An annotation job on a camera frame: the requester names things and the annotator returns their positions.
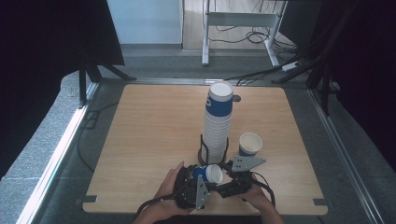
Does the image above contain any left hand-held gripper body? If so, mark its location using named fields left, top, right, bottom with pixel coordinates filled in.
left=173, top=166, right=211, bottom=211

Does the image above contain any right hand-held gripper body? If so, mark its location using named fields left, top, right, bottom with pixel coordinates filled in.
left=217, top=155, right=266, bottom=199

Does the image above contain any white and blue paper cup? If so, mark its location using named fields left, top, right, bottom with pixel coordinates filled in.
left=192, top=163, right=224, bottom=185
left=238, top=132, right=263, bottom=158

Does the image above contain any black wire cup holder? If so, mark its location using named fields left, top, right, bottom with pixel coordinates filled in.
left=197, top=133, right=231, bottom=167

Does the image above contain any stack of paper cups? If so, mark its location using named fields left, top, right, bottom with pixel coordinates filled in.
left=202, top=81, right=234, bottom=165

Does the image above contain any person's left hand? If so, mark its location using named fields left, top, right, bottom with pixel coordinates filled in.
left=141, top=161, right=195, bottom=218

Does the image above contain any person's right hand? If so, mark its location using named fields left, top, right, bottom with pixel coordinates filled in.
left=241, top=173, right=275, bottom=213

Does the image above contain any white power strip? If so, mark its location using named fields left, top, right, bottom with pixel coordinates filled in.
left=281, top=61, right=303, bottom=73

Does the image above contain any black metal stand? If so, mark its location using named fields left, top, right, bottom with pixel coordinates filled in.
left=272, top=0, right=359, bottom=117

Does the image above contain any black tripod stand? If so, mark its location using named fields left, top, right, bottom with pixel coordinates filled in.
left=78, top=46, right=137, bottom=108

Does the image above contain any black curtain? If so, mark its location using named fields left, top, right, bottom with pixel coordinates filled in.
left=0, top=0, right=125, bottom=180
left=311, top=0, right=396, bottom=175

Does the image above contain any left hand-held gripper cable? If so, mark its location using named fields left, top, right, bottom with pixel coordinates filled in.
left=134, top=192, right=179, bottom=218

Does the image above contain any aluminium floor rail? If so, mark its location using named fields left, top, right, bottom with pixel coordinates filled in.
left=306, top=88, right=387, bottom=224
left=15, top=82, right=101, bottom=224
left=99, top=77, right=213, bottom=87

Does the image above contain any black power strip cable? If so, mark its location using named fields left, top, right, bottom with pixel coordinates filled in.
left=223, top=67, right=285, bottom=87

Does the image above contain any black floor cable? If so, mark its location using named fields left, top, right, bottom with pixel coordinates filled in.
left=76, top=102, right=120, bottom=173

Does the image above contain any tangle of black floor cables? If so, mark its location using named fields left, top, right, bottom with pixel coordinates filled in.
left=208, top=26, right=300, bottom=54

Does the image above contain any white metal desk frame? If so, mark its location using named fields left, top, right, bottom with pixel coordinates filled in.
left=201, top=0, right=288, bottom=68

